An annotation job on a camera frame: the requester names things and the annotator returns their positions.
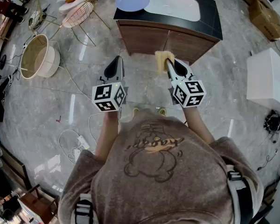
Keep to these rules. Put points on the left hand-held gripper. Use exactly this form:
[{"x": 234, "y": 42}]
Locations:
[{"x": 102, "y": 94}]

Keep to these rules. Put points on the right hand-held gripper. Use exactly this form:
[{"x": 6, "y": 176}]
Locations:
[{"x": 189, "y": 93}]

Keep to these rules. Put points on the yellow sponge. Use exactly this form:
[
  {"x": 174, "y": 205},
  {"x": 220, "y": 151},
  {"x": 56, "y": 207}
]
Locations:
[{"x": 161, "y": 62}]

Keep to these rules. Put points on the blue plate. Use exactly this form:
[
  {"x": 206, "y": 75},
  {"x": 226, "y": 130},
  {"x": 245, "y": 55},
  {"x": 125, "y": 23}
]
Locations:
[{"x": 131, "y": 1}]

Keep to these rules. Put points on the person's left forearm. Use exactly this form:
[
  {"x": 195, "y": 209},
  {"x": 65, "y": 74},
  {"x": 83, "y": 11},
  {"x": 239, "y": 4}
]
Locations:
[{"x": 106, "y": 136}]

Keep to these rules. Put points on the person's right forearm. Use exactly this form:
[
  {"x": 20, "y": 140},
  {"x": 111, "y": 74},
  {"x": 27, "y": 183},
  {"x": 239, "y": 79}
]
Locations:
[{"x": 196, "y": 125}]

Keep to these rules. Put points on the wooden vanity cabinet black top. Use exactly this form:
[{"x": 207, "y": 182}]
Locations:
[{"x": 144, "y": 38}]

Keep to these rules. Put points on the yellow shoe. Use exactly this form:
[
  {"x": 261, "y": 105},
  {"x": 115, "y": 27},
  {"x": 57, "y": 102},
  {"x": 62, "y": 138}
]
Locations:
[
  {"x": 162, "y": 111},
  {"x": 135, "y": 111}
]

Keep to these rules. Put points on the white sink basin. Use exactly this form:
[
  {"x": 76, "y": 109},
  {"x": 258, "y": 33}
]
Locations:
[{"x": 175, "y": 6}]

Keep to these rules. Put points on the white power adapter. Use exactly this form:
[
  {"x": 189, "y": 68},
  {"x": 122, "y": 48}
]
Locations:
[
  {"x": 83, "y": 142},
  {"x": 77, "y": 155}
]

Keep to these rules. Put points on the round beige side table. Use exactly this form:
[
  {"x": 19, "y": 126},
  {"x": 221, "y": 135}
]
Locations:
[{"x": 32, "y": 55}]

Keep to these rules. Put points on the white cube cabinet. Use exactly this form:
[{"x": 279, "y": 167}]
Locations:
[{"x": 268, "y": 78}]

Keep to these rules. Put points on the large brown cardboard box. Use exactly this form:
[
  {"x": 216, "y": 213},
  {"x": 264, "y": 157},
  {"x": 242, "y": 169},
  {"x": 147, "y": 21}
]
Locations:
[{"x": 268, "y": 20}]

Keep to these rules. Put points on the black round stand base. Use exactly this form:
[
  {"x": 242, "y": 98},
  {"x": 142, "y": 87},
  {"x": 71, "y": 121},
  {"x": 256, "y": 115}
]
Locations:
[{"x": 3, "y": 62}]

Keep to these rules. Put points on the brown printed t-shirt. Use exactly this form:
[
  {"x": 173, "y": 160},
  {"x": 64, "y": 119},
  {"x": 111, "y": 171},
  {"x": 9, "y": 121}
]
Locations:
[{"x": 154, "y": 190}]

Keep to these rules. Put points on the brown wooden chair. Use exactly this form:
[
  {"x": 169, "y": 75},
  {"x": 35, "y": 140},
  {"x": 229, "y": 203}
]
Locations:
[{"x": 37, "y": 202}]

